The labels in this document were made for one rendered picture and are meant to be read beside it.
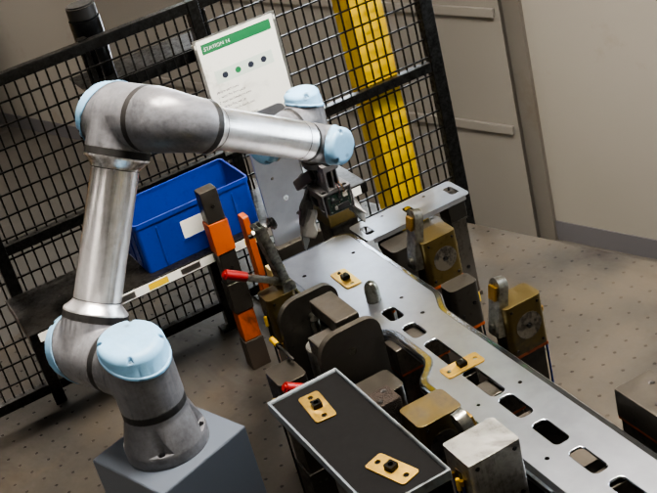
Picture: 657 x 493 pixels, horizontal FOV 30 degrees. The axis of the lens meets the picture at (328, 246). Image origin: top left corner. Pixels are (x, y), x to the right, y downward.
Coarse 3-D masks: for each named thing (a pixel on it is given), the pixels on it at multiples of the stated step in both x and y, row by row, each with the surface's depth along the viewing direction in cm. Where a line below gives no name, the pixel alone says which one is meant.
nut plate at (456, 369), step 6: (468, 354) 236; (474, 354) 236; (468, 360) 235; (474, 360) 234; (480, 360) 234; (450, 366) 234; (456, 366) 234; (462, 366) 233; (468, 366) 233; (474, 366) 233; (444, 372) 233; (456, 372) 232; (462, 372) 232; (450, 378) 231
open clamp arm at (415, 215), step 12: (408, 216) 268; (420, 216) 267; (408, 228) 269; (420, 228) 268; (408, 240) 271; (420, 240) 269; (408, 252) 273; (420, 252) 270; (408, 264) 274; (420, 264) 271
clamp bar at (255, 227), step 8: (256, 224) 258; (264, 224) 257; (272, 224) 257; (256, 232) 255; (264, 232) 256; (256, 240) 259; (264, 240) 257; (264, 248) 258; (272, 248) 258; (264, 256) 262; (272, 256) 259; (272, 264) 260; (280, 264) 261; (272, 272) 264; (280, 272) 261; (280, 280) 262
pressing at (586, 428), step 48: (336, 240) 289; (336, 288) 270; (384, 288) 265; (432, 288) 261; (384, 336) 250; (432, 336) 245; (480, 336) 242; (432, 384) 231; (528, 384) 224; (528, 432) 213; (576, 432) 210; (624, 432) 208; (576, 480) 200
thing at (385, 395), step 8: (376, 392) 216; (384, 392) 215; (392, 392) 215; (376, 400) 214; (384, 400) 213; (392, 400) 213; (400, 400) 214; (384, 408) 213; (392, 408) 213; (400, 408) 214; (392, 416) 214; (400, 416) 215; (400, 424) 215
